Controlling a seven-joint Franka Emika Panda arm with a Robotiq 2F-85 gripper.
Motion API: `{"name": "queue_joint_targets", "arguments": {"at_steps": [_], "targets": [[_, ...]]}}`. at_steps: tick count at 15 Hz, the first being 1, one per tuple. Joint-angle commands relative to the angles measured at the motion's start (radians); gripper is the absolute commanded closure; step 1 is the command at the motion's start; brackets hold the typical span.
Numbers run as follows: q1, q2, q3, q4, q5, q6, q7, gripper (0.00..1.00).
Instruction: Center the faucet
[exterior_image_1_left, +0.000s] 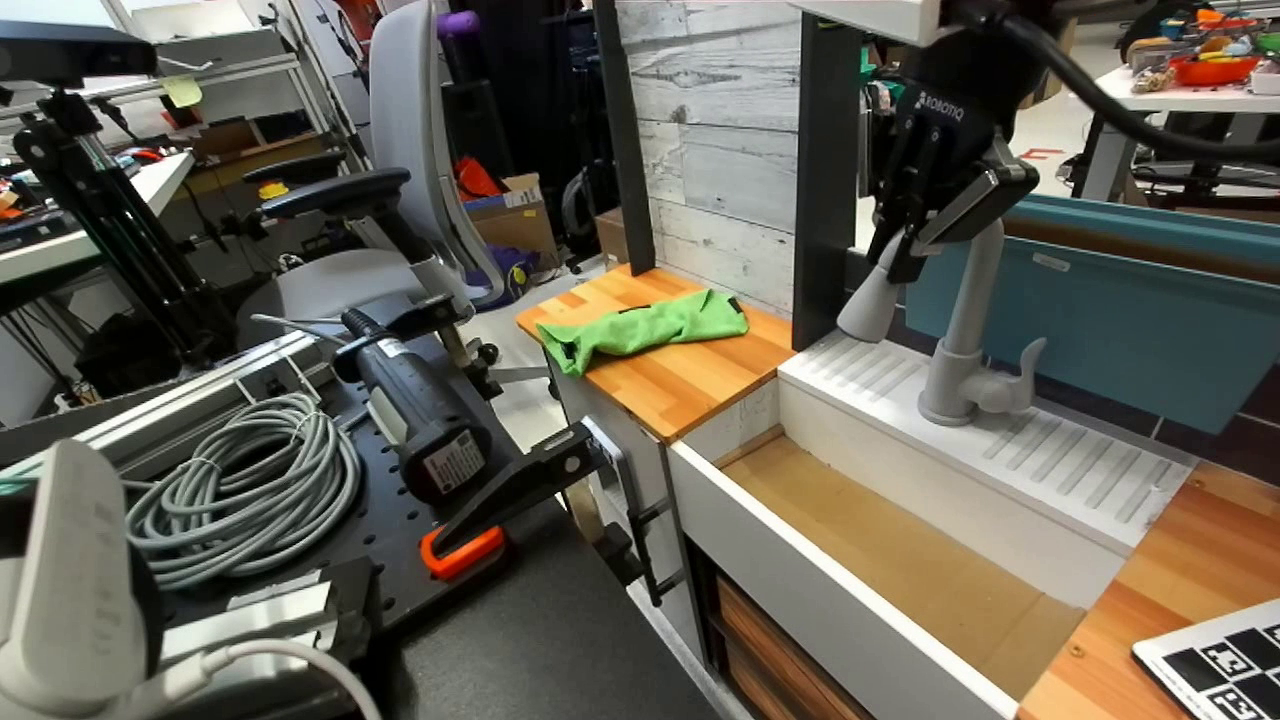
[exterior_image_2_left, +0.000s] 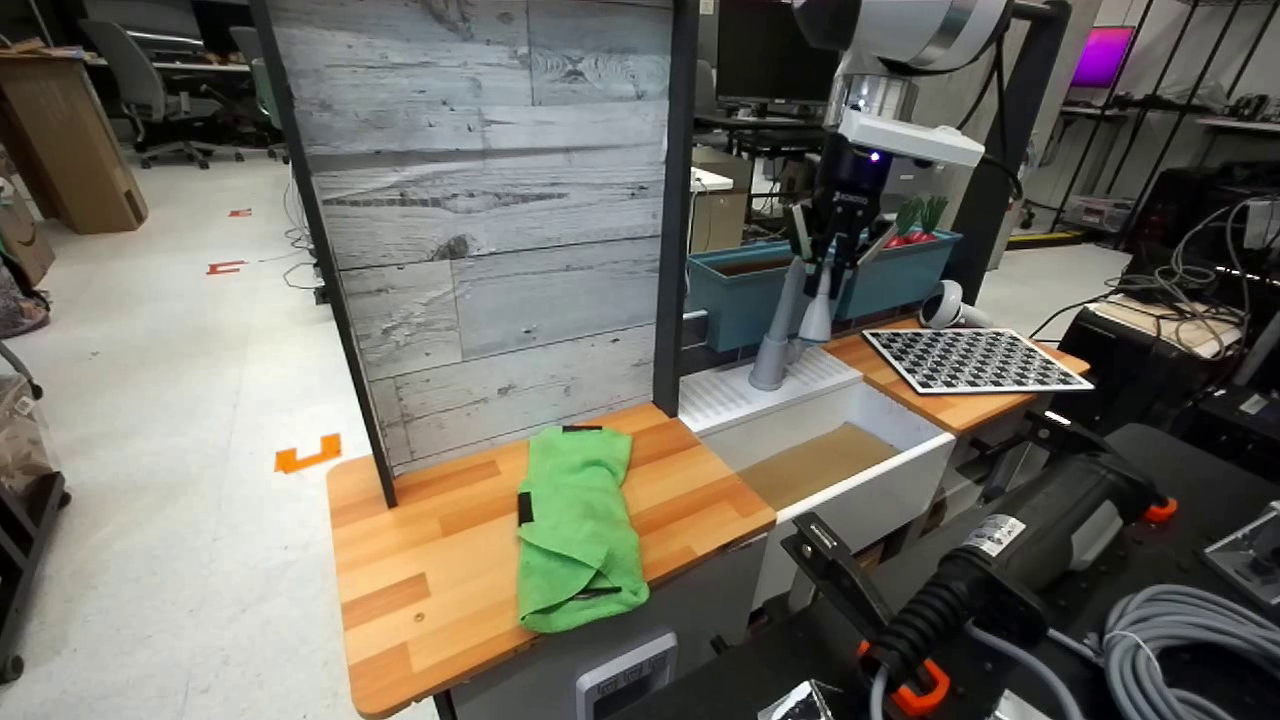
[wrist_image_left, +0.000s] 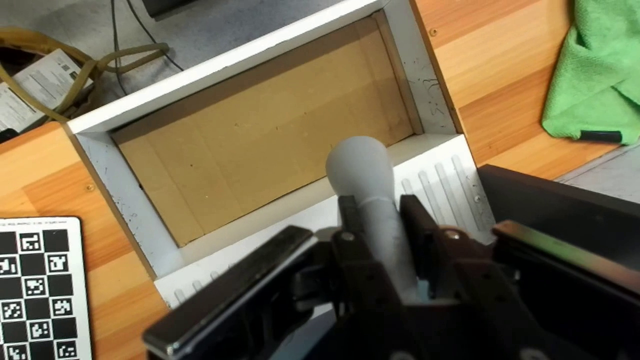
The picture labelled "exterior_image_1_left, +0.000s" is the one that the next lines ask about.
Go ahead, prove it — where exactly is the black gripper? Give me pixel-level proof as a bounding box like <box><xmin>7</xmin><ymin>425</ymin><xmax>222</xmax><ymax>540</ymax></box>
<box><xmin>868</xmin><ymin>28</ymin><xmax>1039</xmax><ymax>284</ymax></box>

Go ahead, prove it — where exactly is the grey faucet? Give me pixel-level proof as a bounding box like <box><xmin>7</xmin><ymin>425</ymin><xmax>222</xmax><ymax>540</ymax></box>
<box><xmin>837</xmin><ymin>223</ymin><xmax>1050</xmax><ymax>427</ymax></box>

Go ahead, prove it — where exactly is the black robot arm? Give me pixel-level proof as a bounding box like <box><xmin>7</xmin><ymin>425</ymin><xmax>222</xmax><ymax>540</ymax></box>
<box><xmin>868</xmin><ymin>0</ymin><xmax>1275</xmax><ymax>290</ymax></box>

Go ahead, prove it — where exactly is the white table with clutter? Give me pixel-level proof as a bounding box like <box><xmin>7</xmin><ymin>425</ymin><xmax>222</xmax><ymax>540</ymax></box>
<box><xmin>1075</xmin><ymin>0</ymin><xmax>1280</xmax><ymax>206</ymax></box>

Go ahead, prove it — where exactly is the teal panel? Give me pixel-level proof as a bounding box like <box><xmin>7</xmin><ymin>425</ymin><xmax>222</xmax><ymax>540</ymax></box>
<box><xmin>906</xmin><ymin>196</ymin><xmax>1280</xmax><ymax>440</ymax></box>

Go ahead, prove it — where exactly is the green cloth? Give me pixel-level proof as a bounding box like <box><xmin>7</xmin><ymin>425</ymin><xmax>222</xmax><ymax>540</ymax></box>
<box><xmin>538</xmin><ymin>290</ymin><xmax>749</xmax><ymax>376</ymax></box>

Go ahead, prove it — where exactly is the white sink basin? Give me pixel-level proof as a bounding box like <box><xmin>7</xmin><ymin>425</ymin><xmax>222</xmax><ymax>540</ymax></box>
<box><xmin>669</xmin><ymin>337</ymin><xmax>1195</xmax><ymax>720</ymax></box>

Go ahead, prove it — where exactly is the grey office chair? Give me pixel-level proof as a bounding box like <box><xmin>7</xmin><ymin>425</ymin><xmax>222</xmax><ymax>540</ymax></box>
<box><xmin>260</xmin><ymin>0</ymin><xmax>507</xmax><ymax>322</ymax></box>

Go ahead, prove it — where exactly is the checkerboard calibration board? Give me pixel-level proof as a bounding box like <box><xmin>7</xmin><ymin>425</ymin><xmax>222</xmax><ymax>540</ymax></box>
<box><xmin>1131</xmin><ymin>600</ymin><xmax>1280</xmax><ymax>720</ymax></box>

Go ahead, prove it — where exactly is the orange black clamp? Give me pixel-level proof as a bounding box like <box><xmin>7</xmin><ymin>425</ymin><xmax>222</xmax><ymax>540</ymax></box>
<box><xmin>415</xmin><ymin>421</ymin><xmax>626</xmax><ymax>585</ymax></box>

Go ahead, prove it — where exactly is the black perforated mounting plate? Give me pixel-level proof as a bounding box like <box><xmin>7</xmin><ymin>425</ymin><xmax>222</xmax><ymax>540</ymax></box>
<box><xmin>124</xmin><ymin>393</ymin><xmax>512</xmax><ymax>631</ymax></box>

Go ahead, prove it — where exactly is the black vertical post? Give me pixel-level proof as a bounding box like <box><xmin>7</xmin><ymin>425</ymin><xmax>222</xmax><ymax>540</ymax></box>
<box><xmin>794</xmin><ymin>14</ymin><xmax>863</xmax><ymax>350</ymax></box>

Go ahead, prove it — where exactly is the coiled grey cable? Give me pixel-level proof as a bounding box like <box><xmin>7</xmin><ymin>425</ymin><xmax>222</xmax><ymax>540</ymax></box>
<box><xmin>120</xmin><ymin>388</ymin><xmax>369</xmax><ymax>597</ymax></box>

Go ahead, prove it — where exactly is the black camera tripod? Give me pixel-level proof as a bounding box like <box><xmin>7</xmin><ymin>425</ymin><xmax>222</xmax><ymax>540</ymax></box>
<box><xmin>14</xmin><ymin>89</ymin><xmax>235</xmax><ymax>363</ymax></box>

